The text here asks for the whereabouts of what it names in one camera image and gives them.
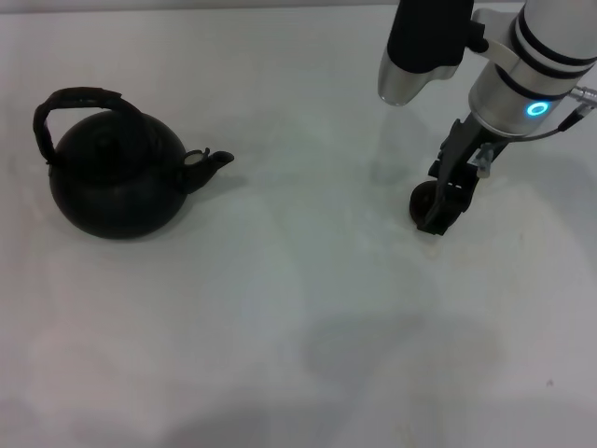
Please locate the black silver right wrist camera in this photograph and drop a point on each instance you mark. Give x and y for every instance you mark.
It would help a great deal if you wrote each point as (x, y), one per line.
(420, 32)

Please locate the black round teapot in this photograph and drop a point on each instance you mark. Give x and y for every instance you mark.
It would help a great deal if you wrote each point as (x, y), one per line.
(116, 196)

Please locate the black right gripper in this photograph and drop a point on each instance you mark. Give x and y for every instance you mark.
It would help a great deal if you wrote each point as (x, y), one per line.
(466, 149)

